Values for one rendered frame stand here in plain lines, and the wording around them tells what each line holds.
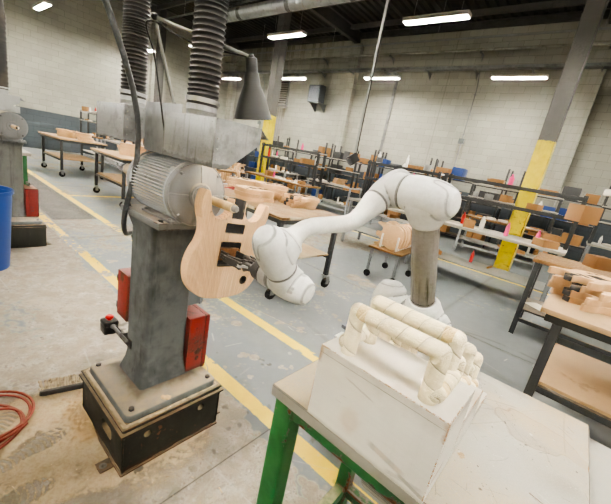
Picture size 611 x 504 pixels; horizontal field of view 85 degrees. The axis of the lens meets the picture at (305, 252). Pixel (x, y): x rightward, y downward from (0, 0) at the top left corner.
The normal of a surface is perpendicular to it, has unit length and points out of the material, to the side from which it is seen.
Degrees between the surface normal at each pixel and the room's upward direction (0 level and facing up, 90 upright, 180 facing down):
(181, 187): 87
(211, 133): 90
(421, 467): 90
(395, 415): 90
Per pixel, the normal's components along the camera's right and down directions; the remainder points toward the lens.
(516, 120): -0.64, 0.09
